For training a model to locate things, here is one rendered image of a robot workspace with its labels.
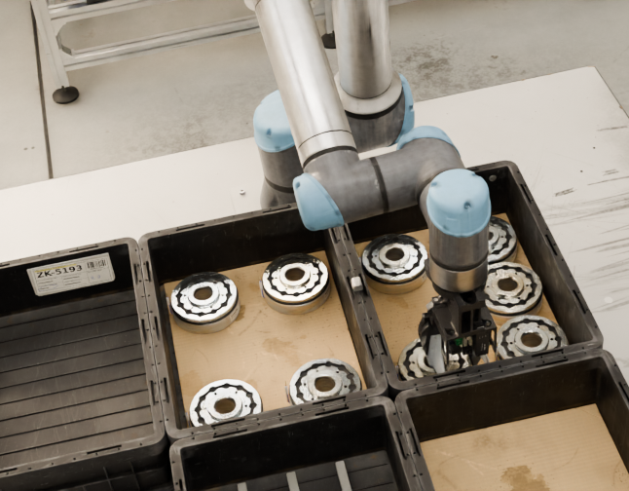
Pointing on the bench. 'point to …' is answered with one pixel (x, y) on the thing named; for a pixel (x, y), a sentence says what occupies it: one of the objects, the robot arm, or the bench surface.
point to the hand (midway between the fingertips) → (454, 360)
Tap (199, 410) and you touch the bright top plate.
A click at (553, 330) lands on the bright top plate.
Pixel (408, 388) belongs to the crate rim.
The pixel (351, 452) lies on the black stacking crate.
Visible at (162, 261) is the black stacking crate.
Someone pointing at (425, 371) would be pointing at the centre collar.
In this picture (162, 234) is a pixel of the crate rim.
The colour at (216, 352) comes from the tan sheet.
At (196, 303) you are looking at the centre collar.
